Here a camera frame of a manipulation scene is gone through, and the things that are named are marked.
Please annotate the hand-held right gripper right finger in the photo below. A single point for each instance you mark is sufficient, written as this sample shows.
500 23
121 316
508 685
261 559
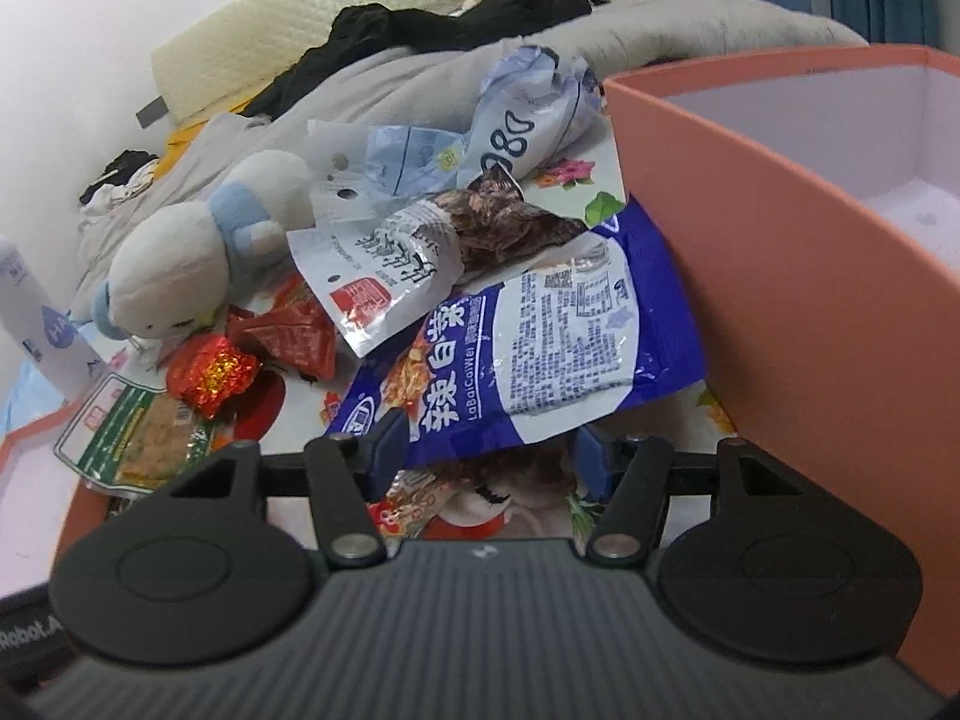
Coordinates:
596 461

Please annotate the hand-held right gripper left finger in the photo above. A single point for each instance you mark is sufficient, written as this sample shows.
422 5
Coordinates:
388 446

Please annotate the blue white snack bag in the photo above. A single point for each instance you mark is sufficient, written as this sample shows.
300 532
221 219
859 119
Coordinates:
540 345

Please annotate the dark red snack packet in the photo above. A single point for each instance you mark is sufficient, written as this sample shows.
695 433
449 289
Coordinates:
292 337

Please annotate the white brown snack packet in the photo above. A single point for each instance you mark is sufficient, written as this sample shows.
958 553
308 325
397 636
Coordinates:
375 270

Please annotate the shiny red foil packet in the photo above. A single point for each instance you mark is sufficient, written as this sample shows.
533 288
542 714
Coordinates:
214 379

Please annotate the pink cardboard box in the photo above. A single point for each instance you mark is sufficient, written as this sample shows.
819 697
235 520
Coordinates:
787 330

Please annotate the pink box lid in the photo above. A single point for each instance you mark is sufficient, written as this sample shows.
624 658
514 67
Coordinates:
30 525

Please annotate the green snack packet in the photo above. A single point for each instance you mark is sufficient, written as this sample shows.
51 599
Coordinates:
127 435

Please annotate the white blue plush toy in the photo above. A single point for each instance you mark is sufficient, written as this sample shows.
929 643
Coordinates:
165 270

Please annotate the floral bed sheet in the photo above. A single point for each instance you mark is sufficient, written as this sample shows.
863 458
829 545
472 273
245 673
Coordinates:
574 172

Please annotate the white bottle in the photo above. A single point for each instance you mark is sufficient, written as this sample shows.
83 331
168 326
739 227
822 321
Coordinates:
37 315

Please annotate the crumpled light blue bag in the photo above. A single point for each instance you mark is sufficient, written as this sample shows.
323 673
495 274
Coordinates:
525 120

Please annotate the grey blanket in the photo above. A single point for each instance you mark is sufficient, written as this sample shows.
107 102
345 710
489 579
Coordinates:
375 82

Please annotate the yellow cloth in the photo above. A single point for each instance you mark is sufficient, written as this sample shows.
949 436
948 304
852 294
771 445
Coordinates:
180 146

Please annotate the black white clothing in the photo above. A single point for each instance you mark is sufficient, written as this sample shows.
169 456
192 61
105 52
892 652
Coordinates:
124 165

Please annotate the cream padded headboard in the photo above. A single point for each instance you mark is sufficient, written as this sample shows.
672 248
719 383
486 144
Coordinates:
300 0

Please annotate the grey wall socket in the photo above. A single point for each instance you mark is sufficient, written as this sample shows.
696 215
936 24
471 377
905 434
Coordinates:
151 112

